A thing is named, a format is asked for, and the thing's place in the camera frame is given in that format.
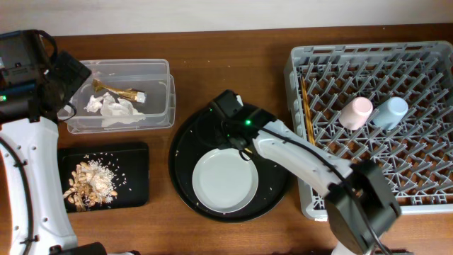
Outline clear plastic bin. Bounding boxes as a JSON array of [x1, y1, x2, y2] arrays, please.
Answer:
[[58, 59, 176, 134]]

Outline food scraps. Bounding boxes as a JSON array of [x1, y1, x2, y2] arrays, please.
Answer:
[[62, 153, 132, 212]]

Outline pink cup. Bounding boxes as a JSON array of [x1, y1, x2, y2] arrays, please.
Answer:
[[339, 97, 373, 130]]

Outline brown coffee sachet wrapper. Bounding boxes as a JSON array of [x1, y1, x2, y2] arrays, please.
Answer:
[[92, 79, 147, 103]]

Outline grey dishwasher rack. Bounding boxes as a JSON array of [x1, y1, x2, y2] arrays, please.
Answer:
[[284, 41, 452, 215]]

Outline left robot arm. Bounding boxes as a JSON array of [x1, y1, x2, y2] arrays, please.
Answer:
[[1, 51, 106, 254]]

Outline white napkin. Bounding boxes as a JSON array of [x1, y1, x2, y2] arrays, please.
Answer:
[[84, 92, 146, 128]]

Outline black rectangular tray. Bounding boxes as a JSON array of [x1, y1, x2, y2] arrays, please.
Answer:
[[57, 142, 149, 213]]

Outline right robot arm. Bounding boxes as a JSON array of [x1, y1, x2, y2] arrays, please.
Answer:
[[213, 108, 401, 254]]

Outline blue cup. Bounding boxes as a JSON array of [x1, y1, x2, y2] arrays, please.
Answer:
[[372, 97, 408, 130]]

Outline round black serving tray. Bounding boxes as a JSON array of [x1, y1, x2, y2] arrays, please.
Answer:
[[168, 111, 292, 223]]

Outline grey plate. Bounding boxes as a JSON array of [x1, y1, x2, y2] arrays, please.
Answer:
[[192, 148, 259, 214]]

